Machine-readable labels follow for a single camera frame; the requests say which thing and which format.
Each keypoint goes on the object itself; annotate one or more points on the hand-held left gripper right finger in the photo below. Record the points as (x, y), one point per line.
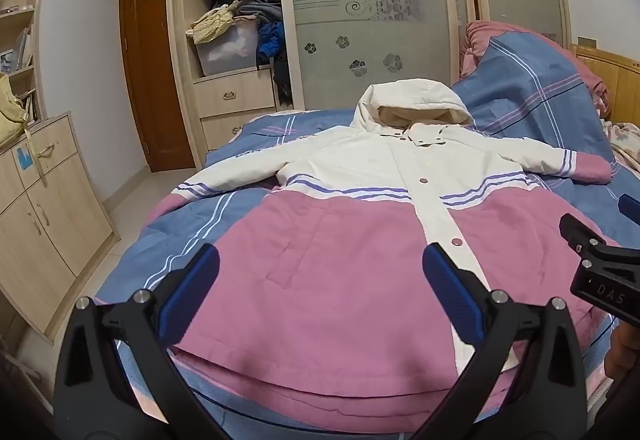
(450, 290)

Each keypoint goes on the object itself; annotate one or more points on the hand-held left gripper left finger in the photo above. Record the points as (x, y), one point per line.
(192, 290)

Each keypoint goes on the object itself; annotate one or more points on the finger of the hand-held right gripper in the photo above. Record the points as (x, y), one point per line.
(575, 231)
(630, 211)

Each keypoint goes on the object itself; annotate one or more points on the pink and white hooded jacket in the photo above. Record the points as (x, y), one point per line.
(340, 245)

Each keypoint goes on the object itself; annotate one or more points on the grey folded clothes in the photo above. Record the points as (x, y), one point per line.
(260, 11)

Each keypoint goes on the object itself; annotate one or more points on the person's right hand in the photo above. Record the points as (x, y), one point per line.
(624, 352)

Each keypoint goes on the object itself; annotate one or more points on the floral cloth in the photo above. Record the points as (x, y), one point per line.
(625, 143)

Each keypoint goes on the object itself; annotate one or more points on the blue plaid bed sheet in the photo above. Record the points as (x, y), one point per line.
(165, 225)

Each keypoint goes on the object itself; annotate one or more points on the wooden headboard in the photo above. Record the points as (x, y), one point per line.
(612, 70)

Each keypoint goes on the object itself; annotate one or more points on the blue and pink plaid duvet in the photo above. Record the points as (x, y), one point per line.
(530, 85)

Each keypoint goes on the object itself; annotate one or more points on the beige side cabinet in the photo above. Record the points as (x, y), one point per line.
(50, 230)

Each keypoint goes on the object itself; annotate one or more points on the beige wardrobe drawer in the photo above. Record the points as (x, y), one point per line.
(232, 93)
(225, 130)

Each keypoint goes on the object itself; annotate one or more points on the blue sticker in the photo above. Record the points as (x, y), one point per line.
(23, 157)

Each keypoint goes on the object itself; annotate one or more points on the brown wooden door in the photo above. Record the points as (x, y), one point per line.
(150, 70)

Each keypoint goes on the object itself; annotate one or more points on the black garment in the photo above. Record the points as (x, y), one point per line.
(282, 80)

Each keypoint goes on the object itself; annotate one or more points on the clear plastic storage box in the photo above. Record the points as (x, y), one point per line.
(227, 48)

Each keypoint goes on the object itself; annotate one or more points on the yellow bag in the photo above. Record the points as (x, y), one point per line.
(9, 113)

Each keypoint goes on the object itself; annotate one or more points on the dark blue garment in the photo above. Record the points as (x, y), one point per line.
(270, 40)

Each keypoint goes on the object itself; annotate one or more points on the pale yellow cloth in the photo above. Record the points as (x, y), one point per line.
(212, 23)

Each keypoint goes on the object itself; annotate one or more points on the beige wooden wardrobe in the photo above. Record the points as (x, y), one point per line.
(182, 20)

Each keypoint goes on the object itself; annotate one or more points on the frosted glass door with flowers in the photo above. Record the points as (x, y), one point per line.
(370, 10)

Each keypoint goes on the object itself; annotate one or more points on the wooden bookshelf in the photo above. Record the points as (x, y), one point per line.
(20, 20)

